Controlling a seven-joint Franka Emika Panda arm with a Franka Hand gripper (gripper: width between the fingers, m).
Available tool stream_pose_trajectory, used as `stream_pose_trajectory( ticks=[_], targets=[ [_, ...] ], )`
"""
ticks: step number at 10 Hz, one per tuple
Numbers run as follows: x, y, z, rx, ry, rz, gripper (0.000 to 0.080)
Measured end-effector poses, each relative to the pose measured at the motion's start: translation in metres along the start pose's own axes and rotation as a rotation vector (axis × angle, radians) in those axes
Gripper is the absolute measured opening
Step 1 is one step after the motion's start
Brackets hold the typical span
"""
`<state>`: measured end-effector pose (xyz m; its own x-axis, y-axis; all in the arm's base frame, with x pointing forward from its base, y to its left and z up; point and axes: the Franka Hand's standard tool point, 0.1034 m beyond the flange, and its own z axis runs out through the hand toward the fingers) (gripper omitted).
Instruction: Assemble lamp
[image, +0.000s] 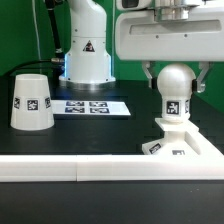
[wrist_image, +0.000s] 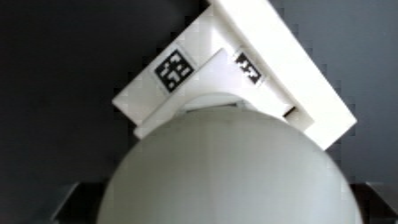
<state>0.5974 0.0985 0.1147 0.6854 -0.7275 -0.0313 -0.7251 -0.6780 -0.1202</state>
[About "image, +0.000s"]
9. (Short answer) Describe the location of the white lamp shade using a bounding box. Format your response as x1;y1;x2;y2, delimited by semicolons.
10;74;54;131

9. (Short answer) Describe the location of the white thin cable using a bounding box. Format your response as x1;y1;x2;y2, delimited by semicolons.
31;0;42;62

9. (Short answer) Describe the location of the white L-shaped fence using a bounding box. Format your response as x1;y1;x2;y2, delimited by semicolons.
0;133;224;182

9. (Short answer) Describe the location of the white lamp bulb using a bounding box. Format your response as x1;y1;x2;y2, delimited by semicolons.
157;63;195;123

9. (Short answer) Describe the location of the black cable hose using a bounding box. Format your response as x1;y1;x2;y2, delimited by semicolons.
5;0;66;77

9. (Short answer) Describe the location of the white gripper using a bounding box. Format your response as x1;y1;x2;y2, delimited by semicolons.
115;6;224;93

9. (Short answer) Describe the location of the white tag sheet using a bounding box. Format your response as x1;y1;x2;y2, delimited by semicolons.
51;100;131;116

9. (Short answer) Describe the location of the white lamp base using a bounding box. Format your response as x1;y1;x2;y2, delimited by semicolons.
142;118;200;156

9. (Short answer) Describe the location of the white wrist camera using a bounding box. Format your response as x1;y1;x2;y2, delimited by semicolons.
116;0;154;11

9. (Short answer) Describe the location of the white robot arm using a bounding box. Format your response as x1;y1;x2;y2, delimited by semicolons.
61;0;224;92

